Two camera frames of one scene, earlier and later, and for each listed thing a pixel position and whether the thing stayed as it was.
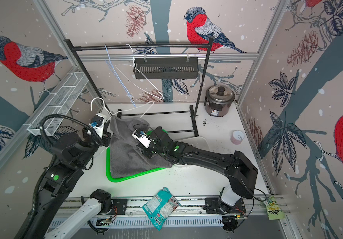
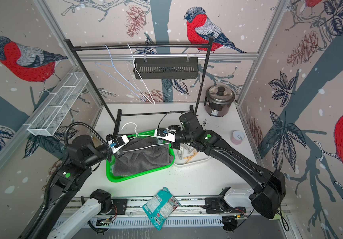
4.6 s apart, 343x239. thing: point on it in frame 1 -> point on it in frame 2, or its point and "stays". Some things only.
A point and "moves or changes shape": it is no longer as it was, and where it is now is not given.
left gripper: x=105 y=138 -> x=118 y=155
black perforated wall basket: x=166 y=68 stays
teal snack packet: x=161 y=207 stays
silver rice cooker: x=218 y=100 stays
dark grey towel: x=127 y=158 moves or changes shape
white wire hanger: x=112 y=115 -> x=141 y=136
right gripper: x=147 y=153 -> x=176 y=145
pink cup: x=237 y=137 stays
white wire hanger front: x=133 y=73 moves or changes shape
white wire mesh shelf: x=59 y=101 stays
